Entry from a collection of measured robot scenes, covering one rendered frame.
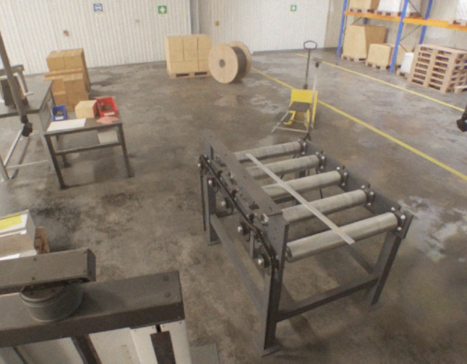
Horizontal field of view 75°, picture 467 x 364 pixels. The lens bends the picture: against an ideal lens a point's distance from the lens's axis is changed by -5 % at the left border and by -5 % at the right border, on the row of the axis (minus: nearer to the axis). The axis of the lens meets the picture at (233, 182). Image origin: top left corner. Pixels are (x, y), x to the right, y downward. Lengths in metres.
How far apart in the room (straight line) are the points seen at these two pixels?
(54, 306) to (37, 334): 0.07
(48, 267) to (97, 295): 0.09
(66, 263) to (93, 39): 11.43
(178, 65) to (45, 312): 8.99
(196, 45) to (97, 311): 8.99
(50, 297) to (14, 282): 0.05
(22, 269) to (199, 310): 2.28
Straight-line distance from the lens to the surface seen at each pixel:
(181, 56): 9.29
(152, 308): 0.47
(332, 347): 2.57
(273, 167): 2.58
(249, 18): 12.86
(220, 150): 2.23
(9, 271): 0.46
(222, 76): 8.68
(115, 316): 0.48
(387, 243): 2.45
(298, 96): 6.90
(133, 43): 11.84
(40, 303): 0.46
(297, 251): 1.83
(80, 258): 0.43
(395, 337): 2.77
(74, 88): 7.32
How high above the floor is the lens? 2.14
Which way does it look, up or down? 32 degrees down
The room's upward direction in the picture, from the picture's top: straight up
